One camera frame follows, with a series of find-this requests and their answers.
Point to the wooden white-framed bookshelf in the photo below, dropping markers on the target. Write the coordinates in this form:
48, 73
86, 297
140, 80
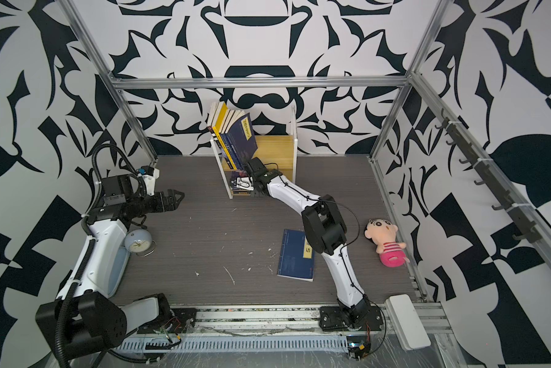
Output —
272, 149

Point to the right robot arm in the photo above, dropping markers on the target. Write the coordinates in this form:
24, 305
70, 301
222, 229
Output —
325, 230

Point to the white box on rail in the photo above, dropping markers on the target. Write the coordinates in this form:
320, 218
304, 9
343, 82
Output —
406, 323

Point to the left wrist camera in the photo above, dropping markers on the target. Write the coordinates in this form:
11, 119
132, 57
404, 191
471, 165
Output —
150, 176

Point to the wall hook rail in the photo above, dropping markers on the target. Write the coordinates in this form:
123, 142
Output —
491, 177

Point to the blue book underneath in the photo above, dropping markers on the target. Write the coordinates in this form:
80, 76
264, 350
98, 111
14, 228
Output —
296, 260

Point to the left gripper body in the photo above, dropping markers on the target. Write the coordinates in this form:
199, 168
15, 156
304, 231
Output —
148, 205

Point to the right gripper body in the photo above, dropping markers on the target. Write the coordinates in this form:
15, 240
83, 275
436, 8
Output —
255, 190

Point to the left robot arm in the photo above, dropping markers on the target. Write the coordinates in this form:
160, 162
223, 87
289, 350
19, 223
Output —
83, 320

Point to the blue book front yellow label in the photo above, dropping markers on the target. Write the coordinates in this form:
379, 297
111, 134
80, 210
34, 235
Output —
228, 121

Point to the small blue book yellow label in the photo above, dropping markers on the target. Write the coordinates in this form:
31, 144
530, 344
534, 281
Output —
234, 134

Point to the light blue pencil case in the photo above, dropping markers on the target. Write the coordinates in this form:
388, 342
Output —
117, 271

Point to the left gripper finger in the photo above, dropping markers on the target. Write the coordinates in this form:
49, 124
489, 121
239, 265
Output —
174, 195
171, 204

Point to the yellow cartoon cover book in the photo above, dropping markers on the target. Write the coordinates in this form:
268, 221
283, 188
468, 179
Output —
219, 116

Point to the cartoon boy plush doll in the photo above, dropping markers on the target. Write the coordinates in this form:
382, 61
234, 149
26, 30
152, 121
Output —
383, 234

